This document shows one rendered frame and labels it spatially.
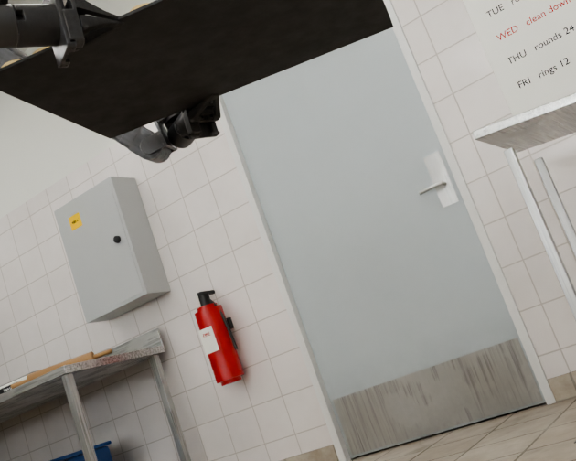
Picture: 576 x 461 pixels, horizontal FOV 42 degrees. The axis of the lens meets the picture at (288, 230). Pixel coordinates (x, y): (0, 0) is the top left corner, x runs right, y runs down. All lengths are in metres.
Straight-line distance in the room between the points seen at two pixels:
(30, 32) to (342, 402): 2.99
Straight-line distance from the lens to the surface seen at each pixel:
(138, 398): 4.57
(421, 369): 3.61
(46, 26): 1.11
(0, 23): 1.09
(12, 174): 5.28
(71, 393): 3.83
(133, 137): 1.63
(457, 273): 3.50
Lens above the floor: 0.42
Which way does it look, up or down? 11 degrees up
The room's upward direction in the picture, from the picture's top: 20 degrees counter-clockwise
